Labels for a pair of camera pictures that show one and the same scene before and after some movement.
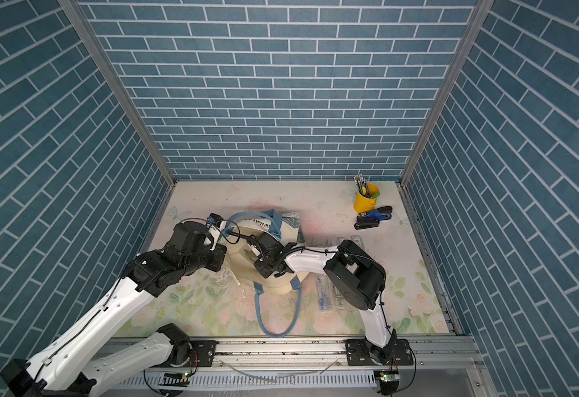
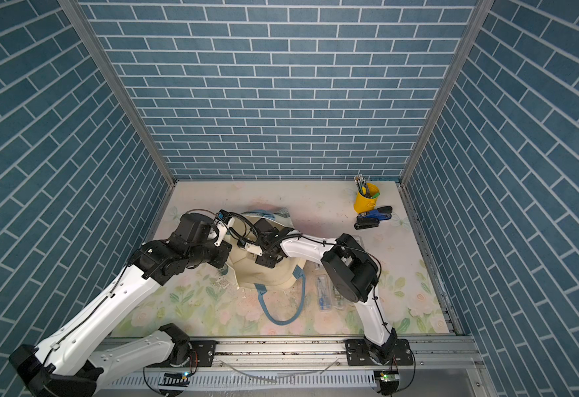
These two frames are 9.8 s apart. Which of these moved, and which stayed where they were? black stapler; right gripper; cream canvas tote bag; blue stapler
Moved: cream canvas tote bag; right gripper
Stayed: black stapler; blue stapler
